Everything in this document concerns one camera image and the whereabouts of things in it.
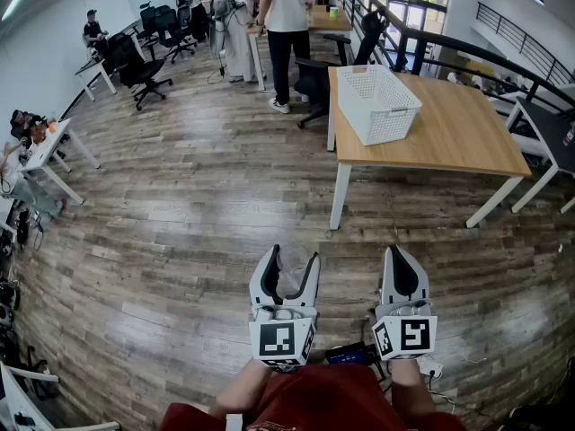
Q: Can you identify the clear glass cup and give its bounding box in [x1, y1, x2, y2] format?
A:
[277, 240, 312, 299]

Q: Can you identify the white desk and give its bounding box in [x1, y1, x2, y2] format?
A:
[20, 118, 101, 206]
[74, 56, 119, 102]

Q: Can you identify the person's left forearm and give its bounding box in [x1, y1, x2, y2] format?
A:
[208, 359, 276, 421]

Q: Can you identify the thin black balcony railing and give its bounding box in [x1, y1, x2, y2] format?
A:
[475, 1, 575, 84]

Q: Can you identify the long wooden table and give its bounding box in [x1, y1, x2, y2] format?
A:
[245, 4, 354, 92]

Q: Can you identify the white plastic basket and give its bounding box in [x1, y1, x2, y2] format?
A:
[336, 64, 423, 146]

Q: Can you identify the black office chair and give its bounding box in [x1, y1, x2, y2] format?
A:
[294, 10, 390, 129]
[107, 31, 174, 111]
[137, 1, 164, 60]
[155, 5, 199, 65]

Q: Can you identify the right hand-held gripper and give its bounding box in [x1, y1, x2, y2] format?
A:
[368, 244, 439, 362]

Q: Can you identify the white table frame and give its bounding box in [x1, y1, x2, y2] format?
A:
[0, 361, 121, 431]

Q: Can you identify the black top table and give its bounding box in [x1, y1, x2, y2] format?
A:
[505, 95, 575, 215]

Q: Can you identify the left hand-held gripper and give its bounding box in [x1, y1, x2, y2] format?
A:
[248, 244, 322, 374]

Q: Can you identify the black device with blue screen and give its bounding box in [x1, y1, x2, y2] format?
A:
[323, 341, 379, 368]

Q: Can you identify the person's right forearm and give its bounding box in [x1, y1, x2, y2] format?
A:
[388, 357, 437, 419]

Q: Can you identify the thick black stair railing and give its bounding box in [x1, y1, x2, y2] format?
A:
[334, 0, 575, 120]

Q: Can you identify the square wooden table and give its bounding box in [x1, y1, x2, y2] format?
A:
[327, 66, 534, 231]

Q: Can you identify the white power adapter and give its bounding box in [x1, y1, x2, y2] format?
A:
[416, 356, 445, 379]

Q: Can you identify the person's red shirt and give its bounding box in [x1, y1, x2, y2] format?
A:
[156, 364, 468, 431]

